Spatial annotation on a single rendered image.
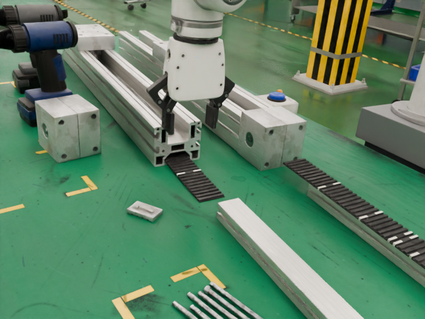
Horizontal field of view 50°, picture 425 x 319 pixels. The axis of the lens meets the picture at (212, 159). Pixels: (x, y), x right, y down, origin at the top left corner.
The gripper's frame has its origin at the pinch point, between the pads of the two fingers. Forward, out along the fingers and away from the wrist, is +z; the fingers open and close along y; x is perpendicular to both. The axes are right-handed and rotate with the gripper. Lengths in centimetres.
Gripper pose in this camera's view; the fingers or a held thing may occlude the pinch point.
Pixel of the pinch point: (190, 123)
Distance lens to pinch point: 82.5
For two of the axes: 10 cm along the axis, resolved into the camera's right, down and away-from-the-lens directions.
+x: -4.7, -4.3, 7.7
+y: 8.8, -1.5, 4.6
